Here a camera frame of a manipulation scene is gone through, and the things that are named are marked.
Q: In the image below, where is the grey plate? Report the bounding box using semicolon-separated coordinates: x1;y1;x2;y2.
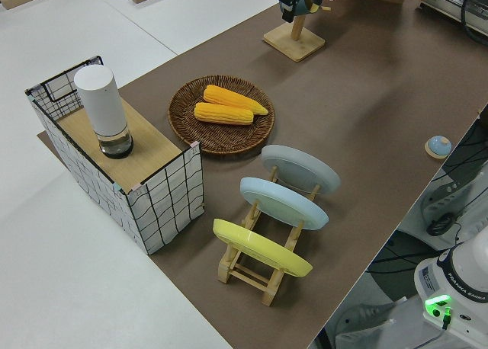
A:
260;144;341;195

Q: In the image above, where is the brown wicker basket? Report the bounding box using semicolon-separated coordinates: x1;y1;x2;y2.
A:
167;74;277;156

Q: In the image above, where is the yellow corn cob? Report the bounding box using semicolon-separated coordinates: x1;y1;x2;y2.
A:
194;101;255;126
202;84;270;117

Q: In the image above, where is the black hanging cable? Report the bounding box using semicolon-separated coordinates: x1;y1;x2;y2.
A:
459;0;488;47

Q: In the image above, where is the dark blue mug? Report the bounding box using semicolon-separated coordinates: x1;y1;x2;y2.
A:
280;0;322;16

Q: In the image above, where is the blue and wood bell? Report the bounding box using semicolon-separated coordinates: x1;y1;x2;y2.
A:
424;135;453;160

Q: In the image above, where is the yellow plate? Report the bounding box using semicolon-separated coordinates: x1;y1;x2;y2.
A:
212;218;314;278

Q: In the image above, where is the white toaster oven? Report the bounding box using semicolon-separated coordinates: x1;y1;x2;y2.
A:
419;0;488;24

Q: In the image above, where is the wooden plate rack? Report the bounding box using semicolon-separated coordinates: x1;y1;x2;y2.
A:
217;165;322;308

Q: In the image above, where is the brown table mat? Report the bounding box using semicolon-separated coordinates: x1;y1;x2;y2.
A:
36;0;488;349

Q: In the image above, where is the light blue plate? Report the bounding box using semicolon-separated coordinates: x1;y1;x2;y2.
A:
239;176;330;232

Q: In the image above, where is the wire grid wooden shelf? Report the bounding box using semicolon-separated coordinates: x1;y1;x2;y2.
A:
25;55;207;256

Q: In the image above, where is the grey power strip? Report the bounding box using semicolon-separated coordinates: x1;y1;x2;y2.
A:
420;171;482;232

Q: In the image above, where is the wooden mug rack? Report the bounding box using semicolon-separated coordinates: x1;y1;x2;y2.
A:
262;4;326;63

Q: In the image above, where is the white cylindrical bottle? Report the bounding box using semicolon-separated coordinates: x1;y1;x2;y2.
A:
72;66;135;160

